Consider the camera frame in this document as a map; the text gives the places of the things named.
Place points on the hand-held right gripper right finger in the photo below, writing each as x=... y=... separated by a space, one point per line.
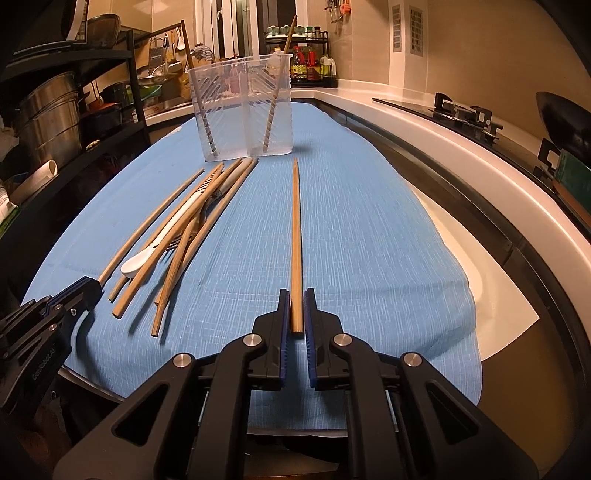
x=311 y=341

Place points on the white roll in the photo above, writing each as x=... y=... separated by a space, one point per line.
x=39 y=177

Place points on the green basin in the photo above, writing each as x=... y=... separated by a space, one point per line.
x=154 y=93

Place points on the black wok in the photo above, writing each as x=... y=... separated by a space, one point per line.
x=568 y=124

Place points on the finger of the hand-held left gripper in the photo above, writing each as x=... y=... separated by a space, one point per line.
x=85 y=290
x=51 y=323

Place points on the steel bowl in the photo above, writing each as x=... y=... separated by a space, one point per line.
x=104 y=32

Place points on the steel stockpot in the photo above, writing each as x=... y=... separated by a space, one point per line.
x=51 y=131
x=48 y=85

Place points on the black gas cooktop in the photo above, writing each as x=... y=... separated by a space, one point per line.
x=415 y=105

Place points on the green box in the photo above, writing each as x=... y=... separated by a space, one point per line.
x=575 y=177

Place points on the white spoon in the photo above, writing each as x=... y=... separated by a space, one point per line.
x=180 y=40
x=138 y=265

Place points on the black shelf rack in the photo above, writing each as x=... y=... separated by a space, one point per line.
x=134 y=69

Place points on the small wall vent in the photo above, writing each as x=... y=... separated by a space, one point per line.
x=396 y=26

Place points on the clear plastic utensil holder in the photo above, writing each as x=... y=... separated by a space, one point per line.
x=240 y=115

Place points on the black spice rack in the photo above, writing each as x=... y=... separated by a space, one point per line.
x=328 y=50

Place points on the white window frame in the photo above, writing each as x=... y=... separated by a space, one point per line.
x=221 y=27

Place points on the checked cloth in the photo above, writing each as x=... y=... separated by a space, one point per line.
x=203 y=51

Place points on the blue cloth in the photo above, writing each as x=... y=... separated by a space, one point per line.
x=369 y=230

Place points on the steel grater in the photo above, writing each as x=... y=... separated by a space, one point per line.
x=157 y=57

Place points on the black pot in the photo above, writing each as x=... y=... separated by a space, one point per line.
x=104 y=119

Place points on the black pan support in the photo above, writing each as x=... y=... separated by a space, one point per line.
x=466 y=113
x=549 y=159

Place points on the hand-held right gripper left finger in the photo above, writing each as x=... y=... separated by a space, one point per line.
x=281 y=341

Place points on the dark green pot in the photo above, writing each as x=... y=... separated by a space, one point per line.
x=115 y=92

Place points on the hanging kitchen tools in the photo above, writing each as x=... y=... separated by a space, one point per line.
x=344 y=7

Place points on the hanging white spoon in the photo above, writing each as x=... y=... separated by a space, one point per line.
x=180 y=40

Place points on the large wall vent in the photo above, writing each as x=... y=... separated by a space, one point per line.
x=415 y=30

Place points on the white oil jug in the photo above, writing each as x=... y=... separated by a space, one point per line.
x=278 y=64

